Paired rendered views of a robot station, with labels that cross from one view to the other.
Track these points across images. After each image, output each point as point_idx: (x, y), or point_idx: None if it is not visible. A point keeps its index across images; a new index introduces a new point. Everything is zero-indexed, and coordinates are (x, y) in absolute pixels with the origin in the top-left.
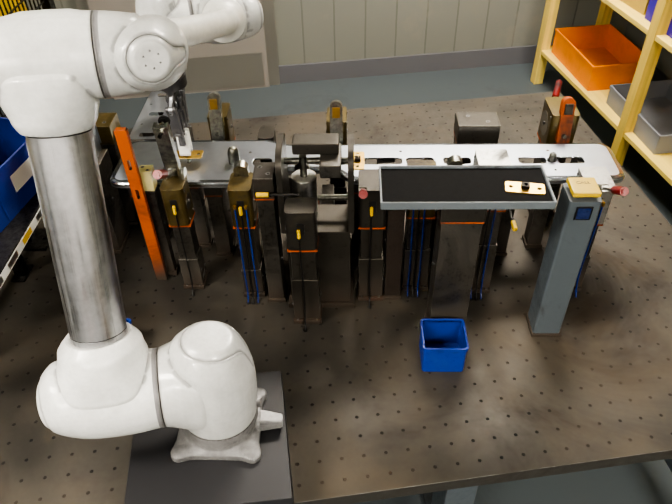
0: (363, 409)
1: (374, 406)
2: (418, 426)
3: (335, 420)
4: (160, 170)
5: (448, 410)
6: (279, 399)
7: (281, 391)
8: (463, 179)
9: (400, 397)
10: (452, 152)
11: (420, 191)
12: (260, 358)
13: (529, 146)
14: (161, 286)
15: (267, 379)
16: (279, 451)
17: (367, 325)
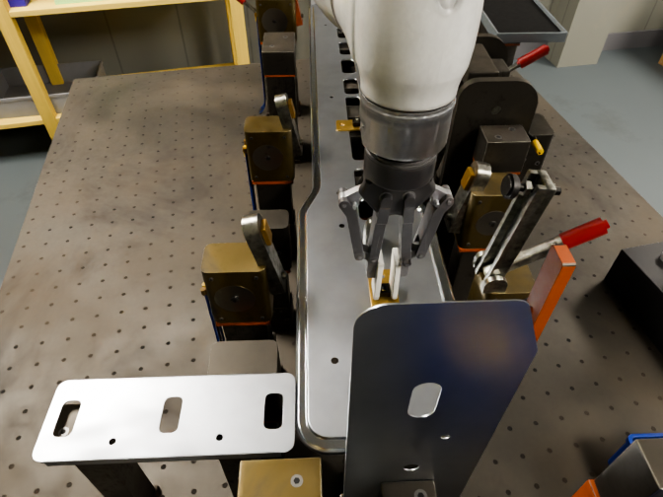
0: (586, 222)
1: (578, 215)
2: (583, 190)
3: (609, 240)
4: (593, 220)
5: (557, 175)
6: (659, 245)
7: (648, 245)
8: (494, 1)
9: (559, 199)
10: (331, 67)
11: (528, 18)
12: (565, 305)
13: (319, 32)
14: (483, 455)
15: (641, 256)
16: None
17: None
